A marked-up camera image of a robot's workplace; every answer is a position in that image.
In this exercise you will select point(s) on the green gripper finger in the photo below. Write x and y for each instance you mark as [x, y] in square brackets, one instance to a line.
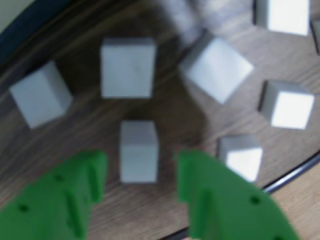
[225, 212]
[50, 210]

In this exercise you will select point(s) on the white cube stone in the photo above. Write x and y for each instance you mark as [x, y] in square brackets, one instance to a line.
[285, 15]
[138, 155]
[242, 160]
[127, 70]
[290, 110]
[215, 70]
[40, 97]

